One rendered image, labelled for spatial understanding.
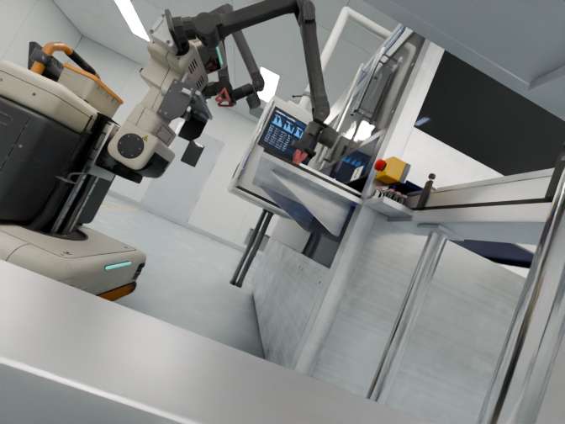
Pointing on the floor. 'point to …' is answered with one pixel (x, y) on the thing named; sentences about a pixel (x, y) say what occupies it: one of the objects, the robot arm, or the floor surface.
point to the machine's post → (364, 214)
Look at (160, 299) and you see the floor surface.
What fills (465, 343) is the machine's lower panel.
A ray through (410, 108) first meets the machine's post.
